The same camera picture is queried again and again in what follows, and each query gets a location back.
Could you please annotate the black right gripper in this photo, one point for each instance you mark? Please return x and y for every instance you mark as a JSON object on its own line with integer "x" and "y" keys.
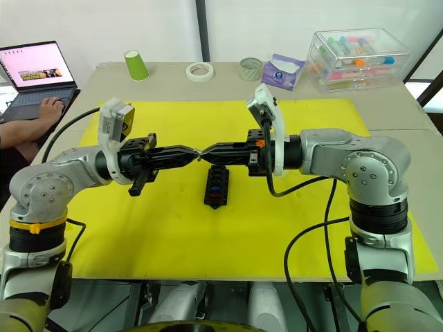
{"x": 257, "y": 152}

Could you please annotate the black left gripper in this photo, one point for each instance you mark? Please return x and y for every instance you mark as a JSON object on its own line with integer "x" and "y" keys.
{"x": 133, "y": 160}

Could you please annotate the clear small fuse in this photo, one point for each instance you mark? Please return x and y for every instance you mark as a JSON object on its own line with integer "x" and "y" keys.
{"x": 199, "y": 156}

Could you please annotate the black fuse box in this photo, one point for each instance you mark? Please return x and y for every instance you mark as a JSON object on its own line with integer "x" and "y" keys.
{"x": 217, "y": 178}

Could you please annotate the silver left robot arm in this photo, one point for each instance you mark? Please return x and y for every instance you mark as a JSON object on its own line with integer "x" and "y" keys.
{"x": 38, "y": 190}

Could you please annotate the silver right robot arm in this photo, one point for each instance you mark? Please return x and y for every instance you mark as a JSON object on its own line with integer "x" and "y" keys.
{"x": 373, "y": 162}

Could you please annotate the person bare forearm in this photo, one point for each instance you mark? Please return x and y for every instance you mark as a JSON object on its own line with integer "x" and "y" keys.
{"x": 20, "y": 133}

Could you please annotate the blue small fuse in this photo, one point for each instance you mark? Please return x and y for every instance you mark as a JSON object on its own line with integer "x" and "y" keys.
{"x": 215, "y": 189}

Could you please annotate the red small fuse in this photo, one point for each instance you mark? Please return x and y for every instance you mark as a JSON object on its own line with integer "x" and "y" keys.
{"x": 214, "y": 197}

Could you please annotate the clear acrylic drawer box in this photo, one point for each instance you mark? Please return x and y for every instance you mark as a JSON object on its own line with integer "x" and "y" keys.
{"x": 360, "y": 76}

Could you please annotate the person bare hand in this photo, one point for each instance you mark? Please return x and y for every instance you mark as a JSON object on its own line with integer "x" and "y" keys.
{"x": 50, "y": 109}

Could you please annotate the yellow table mat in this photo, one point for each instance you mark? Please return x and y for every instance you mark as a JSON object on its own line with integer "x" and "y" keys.
{"x": 155, "y": 235}

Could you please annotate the white masking tape roll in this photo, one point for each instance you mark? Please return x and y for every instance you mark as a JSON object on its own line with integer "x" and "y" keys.
{"x": 200, "y": 75}

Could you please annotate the purple tissue pack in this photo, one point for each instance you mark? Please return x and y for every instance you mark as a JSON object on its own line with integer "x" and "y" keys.
{"x": 280, "y": 74}

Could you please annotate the green paper cup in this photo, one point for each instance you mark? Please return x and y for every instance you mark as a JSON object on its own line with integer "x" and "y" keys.
{"x": 136, "y": 67}

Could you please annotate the dark vertical pole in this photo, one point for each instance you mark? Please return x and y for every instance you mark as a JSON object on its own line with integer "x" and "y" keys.
{"x": 205, "y": 27}

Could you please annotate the person bare leg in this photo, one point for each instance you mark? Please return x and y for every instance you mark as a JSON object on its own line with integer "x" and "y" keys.
{"x": 29, "y": 152}

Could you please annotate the silver rounded shell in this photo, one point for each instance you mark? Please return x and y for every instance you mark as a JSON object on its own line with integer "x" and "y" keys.
{"x": 180, "y": 304}

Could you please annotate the white rounded shell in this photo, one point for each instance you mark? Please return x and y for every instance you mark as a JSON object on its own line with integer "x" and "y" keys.
{"x": 266, "y": 307}

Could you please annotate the black laptop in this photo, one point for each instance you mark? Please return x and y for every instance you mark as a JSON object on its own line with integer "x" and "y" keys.
{"x": 34, "y": 58}

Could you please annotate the yellow black round rim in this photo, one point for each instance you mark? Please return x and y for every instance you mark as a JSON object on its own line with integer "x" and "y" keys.
{"x": 194, "y": 328}

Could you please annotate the blue capped test tube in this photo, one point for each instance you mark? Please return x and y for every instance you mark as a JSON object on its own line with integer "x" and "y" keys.
{"x": 389, "y": 60}

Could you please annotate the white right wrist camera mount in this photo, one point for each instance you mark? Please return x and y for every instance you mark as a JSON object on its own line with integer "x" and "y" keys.
{"x": 277, "y": 114}

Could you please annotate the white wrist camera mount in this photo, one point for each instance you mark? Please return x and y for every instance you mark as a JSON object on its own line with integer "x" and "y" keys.
{"x": 107, "y": 121}
{"x": 277, "y": 114}

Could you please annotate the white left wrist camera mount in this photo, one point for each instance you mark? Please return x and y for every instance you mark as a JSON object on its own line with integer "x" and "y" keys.
{"x": 107, "y": 121}

